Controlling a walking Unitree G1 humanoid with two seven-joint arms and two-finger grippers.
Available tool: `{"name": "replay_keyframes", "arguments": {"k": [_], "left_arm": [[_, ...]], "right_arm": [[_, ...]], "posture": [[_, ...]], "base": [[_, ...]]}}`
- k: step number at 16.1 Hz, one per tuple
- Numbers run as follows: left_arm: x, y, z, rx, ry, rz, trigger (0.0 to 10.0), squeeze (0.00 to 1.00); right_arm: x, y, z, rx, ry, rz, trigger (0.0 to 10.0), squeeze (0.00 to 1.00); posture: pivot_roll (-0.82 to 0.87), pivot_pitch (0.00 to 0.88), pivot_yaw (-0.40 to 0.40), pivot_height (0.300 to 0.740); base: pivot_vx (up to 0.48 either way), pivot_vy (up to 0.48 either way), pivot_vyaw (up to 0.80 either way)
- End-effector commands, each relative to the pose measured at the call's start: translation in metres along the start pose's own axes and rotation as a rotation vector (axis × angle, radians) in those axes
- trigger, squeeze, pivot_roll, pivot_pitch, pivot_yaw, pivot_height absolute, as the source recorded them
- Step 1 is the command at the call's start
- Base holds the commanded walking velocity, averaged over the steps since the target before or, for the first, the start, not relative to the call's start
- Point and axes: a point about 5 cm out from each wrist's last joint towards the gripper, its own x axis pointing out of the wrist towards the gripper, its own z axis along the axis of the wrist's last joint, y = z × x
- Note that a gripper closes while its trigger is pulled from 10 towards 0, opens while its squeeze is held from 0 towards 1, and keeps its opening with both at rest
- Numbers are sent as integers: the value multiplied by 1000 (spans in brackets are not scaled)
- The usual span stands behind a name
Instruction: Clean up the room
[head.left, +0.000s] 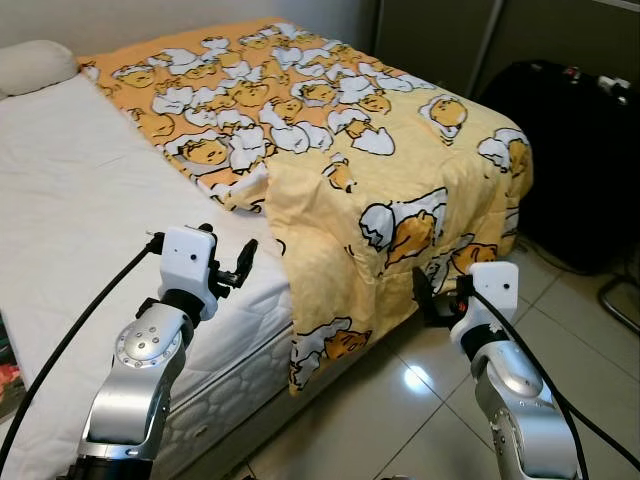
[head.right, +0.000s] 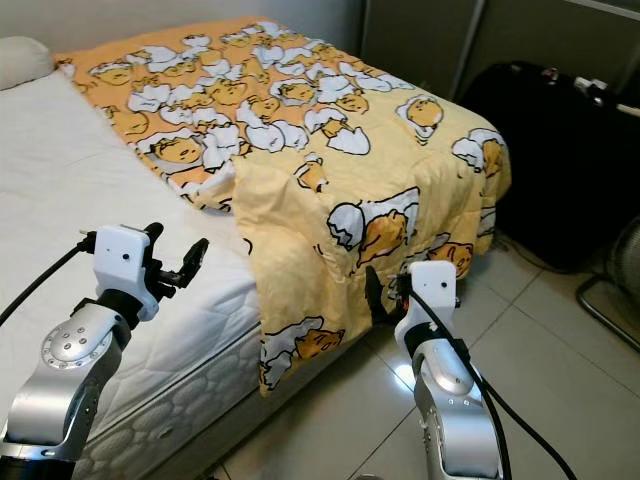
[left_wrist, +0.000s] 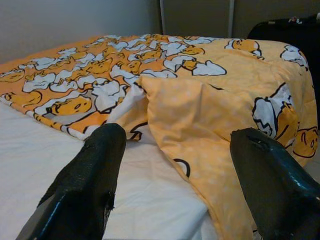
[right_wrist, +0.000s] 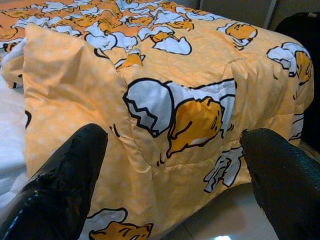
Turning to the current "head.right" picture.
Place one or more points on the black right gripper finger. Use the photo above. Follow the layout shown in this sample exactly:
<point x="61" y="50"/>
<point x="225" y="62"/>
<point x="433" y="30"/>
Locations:
<point x="374" y="295"/>

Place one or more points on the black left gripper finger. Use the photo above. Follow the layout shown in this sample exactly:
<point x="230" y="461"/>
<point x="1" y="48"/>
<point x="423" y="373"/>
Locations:
<point x="155" y="235"/>
<point x="196" y="264"/>

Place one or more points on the yellow cartoon print blanket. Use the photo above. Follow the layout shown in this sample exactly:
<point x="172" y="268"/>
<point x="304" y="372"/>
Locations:
<point x="360" y="170"/>

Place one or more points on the white quilted mattress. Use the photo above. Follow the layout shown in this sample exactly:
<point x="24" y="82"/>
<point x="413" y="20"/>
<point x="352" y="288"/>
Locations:
<point x="60" y="190"/>

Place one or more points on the white pillow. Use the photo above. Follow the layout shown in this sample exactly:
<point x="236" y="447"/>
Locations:
<point x="22" y="62"/>

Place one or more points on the grey panel cabinet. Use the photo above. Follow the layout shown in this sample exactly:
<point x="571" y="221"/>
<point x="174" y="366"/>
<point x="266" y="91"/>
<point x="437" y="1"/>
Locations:
<point x="420" y="40"/>

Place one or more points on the white luggage tag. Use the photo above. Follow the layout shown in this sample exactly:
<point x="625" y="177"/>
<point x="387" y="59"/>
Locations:
<point x="592" y="88"/>

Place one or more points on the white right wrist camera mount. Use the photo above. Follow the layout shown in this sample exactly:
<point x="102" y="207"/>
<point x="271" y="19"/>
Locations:
<point x="432" y="290"/>

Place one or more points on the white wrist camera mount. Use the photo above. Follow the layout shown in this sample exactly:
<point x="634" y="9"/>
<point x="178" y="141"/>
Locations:
<point x="120" y="258"/>
<point x="432" y="290"/>

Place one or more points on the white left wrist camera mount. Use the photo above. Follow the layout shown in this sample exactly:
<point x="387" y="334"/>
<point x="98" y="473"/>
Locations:
<point x="120" y="258"/>

